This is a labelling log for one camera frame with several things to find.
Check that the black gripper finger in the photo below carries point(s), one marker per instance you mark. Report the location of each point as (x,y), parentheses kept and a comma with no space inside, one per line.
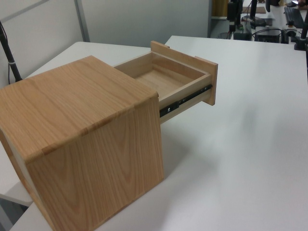
(232,27)

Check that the light oak wooden cabinet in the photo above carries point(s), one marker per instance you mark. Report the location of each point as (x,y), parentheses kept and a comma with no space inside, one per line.
(79,125)

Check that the black tripod pole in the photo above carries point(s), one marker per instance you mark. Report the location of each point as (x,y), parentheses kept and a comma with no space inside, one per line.
(10,60)

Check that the black metal drawer slide rail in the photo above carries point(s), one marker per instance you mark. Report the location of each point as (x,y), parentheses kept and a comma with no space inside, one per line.
(179,103)

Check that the black monitor stand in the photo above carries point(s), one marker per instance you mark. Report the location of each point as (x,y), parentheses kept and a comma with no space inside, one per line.
(253,9)

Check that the black desktop computer box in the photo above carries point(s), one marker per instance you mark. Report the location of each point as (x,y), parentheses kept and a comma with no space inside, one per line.
(268,36)

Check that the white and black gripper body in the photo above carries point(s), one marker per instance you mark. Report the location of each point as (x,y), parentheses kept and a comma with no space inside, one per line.
(232,10)

